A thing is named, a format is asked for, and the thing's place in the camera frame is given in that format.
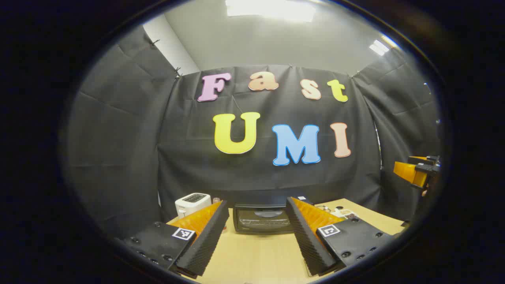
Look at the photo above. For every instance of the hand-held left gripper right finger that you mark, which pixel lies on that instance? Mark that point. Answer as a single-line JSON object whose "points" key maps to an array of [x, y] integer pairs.
{"points": [[307, 240]]}

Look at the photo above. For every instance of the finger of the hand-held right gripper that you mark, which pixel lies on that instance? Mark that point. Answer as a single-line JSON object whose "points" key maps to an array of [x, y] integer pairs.
{"points": [[430, 162], [410, 171]]}

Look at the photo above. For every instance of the black electric oven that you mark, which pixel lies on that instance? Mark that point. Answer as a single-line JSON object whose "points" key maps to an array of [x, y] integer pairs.
{"points": [[262, 221]]}

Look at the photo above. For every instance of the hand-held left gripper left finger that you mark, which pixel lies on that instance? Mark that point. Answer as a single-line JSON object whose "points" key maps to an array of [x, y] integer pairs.
{"points": [[209, 240]]}

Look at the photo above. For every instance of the white toaster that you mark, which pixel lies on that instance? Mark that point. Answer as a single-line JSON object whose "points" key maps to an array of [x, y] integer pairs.
{"points": [[191, 205]]}

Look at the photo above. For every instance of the white divided dish with beans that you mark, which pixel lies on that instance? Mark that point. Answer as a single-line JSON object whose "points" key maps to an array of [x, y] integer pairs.
{"points": [[349, 215]]}

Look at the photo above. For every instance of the black backdrop cloth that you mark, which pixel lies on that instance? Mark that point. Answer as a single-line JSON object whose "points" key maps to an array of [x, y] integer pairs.
{"points": [[177, 157]]}

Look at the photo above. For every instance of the ceiling light panel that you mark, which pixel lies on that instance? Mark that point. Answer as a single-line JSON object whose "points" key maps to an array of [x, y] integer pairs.
{"points": [[379, 47], [270, 8]]}

